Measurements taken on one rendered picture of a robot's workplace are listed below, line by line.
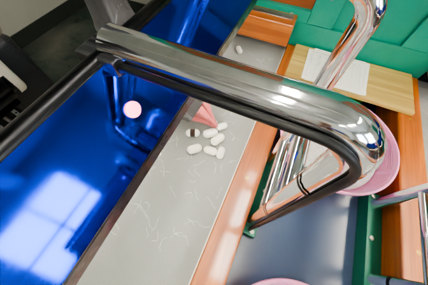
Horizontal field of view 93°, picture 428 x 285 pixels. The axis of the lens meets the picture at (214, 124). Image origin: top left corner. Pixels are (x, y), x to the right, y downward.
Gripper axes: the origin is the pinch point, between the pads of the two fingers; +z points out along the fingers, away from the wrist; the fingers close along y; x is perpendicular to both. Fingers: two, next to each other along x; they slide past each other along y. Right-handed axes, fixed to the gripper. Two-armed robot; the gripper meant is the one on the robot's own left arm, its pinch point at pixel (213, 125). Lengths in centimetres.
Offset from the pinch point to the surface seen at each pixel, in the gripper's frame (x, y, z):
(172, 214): 1.1, -22.1, 2.2
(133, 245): 3.6, -30.0, -1.0
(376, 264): -22.3, -12.9, 34.8
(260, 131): -7.1, 3.0, 8.4
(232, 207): -7.6, -16.0, 8.8
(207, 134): 0.5, -3.0, -0.1
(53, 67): 164, 35, -79
